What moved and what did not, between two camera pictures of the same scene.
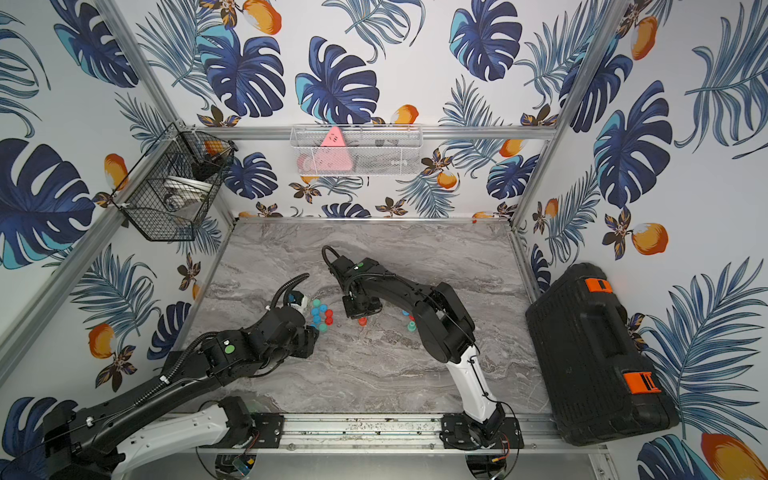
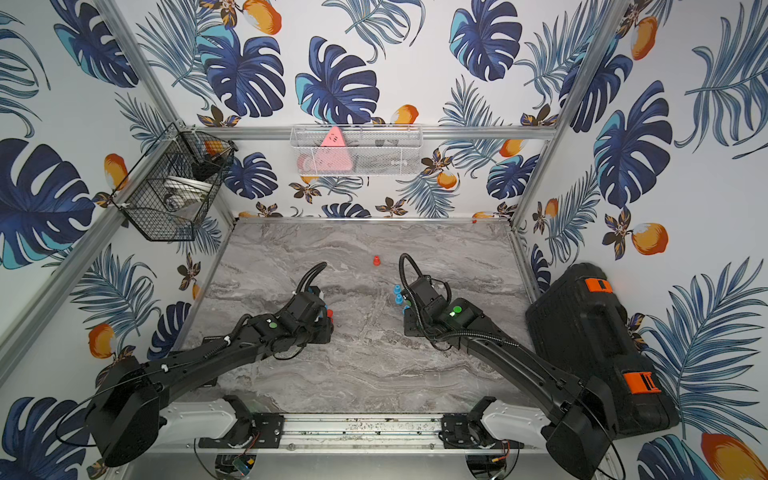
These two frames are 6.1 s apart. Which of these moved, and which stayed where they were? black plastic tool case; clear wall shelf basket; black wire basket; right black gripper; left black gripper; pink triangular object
Moved: right black gripper; left black gripper
Stayed: clear wall shelf basket; pink triangular object; black wire basket; black plastic tool case
